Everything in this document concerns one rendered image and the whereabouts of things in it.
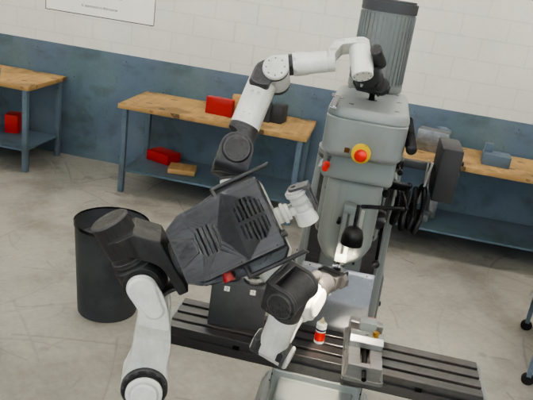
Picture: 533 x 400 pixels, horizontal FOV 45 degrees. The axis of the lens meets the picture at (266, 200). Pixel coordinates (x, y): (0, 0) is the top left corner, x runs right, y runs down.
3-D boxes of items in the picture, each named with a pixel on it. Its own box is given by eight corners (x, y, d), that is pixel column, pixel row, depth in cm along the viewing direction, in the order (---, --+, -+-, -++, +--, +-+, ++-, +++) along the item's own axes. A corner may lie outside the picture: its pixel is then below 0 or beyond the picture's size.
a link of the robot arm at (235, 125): (233, 114, 182) (215, 157, 180) (262, 126, 183) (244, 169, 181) (228, 124, 194) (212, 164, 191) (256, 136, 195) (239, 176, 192)
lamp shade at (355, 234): (344, 248, 206) (347, 230, 203) (337, 238, 212) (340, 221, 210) (365, 248, 207) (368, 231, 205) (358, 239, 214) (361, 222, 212)
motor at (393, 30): (400, 97, 226) (420, 4, 216) (345, 87, 229) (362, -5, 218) (400, 89, 245) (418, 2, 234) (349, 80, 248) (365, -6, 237)
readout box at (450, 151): (454, 205, 240) (468, 152, 233) (430, 201, 241) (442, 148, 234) (450, 190, 259) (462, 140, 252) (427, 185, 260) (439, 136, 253)
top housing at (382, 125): (400, 169, 197) (412, 119, 192) (318, 154, 201) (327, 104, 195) (400, 136, 241) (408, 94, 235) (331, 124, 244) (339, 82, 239)
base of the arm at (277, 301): (278, 331, 178) (300, 310, 171) (247, 298, 180) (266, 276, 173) (304, 305, 190) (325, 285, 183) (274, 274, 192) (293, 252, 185)
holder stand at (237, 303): (262, 332, 248) (269, 286, 242) (206, 323, 249) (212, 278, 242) (264, 316, 260) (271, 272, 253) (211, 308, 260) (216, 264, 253)
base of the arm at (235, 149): (215, 177, 177) (255, 175, 179) (212, 132, 179) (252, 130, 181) (210, 185, 192) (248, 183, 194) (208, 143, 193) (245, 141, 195)
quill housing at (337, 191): (368, 271, 224) (386, 186, 213) (311, 259, 227) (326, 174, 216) (370, 250, 242) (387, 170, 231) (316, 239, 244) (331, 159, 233)
